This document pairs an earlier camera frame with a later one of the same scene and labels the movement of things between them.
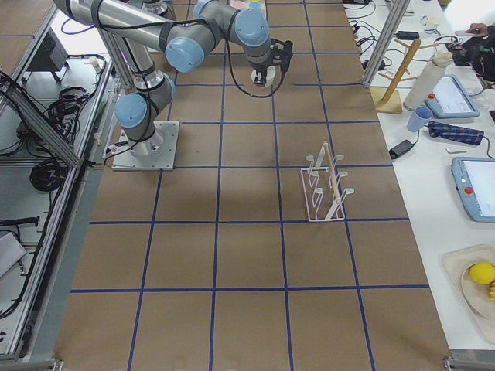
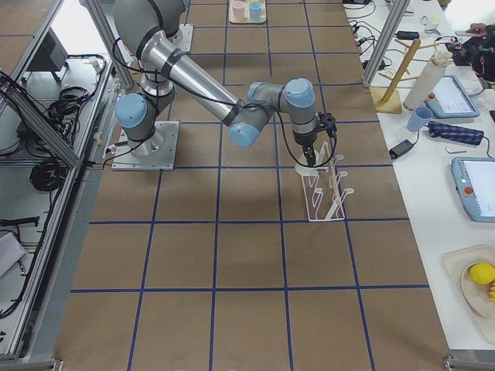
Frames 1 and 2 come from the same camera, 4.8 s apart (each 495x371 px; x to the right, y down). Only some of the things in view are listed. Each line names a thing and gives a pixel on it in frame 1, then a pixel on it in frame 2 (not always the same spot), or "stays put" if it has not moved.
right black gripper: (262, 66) -> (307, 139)
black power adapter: (400, 148) stays put
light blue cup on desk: (419, 117) stays put
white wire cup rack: (323, 192) stays put
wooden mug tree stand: (387, 99) stays put
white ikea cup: (271, 73) -> (314, 171)
